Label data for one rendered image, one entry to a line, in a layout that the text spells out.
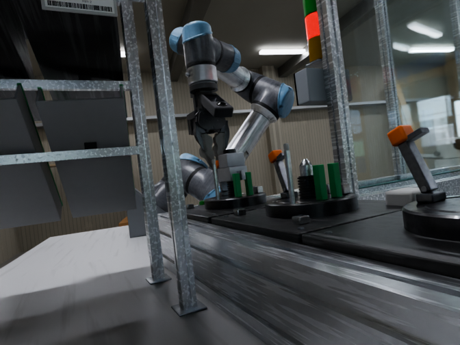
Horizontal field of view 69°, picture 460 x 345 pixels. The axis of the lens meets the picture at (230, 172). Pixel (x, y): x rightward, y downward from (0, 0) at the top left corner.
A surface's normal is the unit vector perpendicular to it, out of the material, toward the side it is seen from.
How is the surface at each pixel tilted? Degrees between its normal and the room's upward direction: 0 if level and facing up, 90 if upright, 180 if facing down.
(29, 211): 135
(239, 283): 90
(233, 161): 90
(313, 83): 90
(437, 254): 0
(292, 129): 90
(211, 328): 0
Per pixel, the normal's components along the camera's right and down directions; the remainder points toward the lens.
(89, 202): 0.29, 0.68
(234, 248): -0.89, 0.11
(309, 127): 0.27, -0.03
